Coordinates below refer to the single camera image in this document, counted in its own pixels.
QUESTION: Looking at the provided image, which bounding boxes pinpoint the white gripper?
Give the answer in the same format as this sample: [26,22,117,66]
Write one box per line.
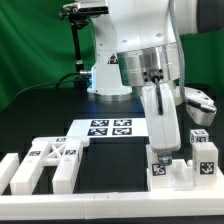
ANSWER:
[139,82,218,166]

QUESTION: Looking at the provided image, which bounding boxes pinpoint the white chair seat part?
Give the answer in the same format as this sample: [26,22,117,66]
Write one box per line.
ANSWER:
[158,159,224,191]

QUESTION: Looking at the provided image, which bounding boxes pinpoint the white chair back frame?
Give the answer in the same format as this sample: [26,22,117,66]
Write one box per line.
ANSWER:
[10,136,90,195]

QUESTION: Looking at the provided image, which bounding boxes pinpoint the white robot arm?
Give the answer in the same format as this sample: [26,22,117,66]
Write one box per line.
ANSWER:
[88,0,224,166]

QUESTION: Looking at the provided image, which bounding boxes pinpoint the white tagged cube right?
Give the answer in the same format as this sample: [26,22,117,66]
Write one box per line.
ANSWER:
[190,129,209,143]

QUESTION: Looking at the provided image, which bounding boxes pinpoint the white U-shaped obstacle fence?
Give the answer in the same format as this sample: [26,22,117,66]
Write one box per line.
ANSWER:
[0,153,224,220]

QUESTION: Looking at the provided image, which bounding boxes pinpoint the green backdrop curtain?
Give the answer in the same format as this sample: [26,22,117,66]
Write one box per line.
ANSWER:
[0,0,224,111]

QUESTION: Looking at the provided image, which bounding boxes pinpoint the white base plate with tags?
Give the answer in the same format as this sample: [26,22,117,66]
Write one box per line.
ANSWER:
[67,118,148,138]

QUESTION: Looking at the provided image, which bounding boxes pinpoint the black camera stand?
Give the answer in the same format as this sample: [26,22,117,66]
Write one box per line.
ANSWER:
[58,7,88,90]

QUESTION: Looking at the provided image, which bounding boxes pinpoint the black cables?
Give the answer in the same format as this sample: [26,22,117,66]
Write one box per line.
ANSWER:
[13,73,88,99]

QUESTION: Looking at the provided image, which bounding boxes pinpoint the camera on stand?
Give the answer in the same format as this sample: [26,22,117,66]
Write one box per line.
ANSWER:
[63,0,108,15]

